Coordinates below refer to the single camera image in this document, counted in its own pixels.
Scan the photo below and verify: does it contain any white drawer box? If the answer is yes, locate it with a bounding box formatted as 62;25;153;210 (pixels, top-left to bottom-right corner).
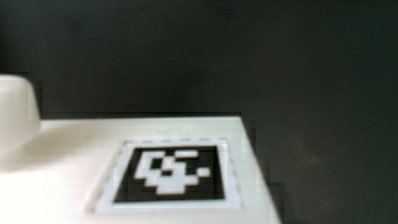
0;75;283;224

